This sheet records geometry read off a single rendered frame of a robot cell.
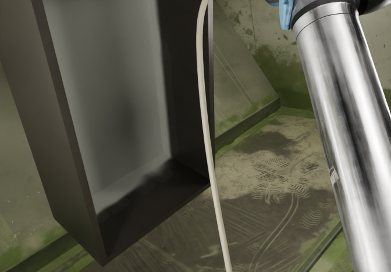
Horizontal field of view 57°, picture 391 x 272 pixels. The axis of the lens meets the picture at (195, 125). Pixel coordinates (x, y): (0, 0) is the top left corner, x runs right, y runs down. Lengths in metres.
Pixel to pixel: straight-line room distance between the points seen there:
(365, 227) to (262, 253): 1.34
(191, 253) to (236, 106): 1.41
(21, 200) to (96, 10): 1.19
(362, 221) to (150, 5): 1.20
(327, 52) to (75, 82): 1.00
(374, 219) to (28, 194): 1.90
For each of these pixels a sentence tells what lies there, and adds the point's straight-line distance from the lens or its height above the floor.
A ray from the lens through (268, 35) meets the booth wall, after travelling 3.19.
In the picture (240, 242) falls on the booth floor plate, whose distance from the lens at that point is 1.95.
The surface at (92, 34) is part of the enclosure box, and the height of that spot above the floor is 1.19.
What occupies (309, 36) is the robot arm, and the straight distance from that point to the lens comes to 0.66.
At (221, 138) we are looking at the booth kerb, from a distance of 2.77.
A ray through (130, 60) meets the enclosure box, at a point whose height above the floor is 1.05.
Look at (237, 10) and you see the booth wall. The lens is 3.33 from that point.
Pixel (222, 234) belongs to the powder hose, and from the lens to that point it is 1.00.
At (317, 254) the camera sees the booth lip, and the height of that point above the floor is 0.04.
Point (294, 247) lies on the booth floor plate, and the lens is 1.90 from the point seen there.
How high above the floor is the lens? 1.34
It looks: 23 degrees down
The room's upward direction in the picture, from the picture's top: 12 degrees counter-clockwise
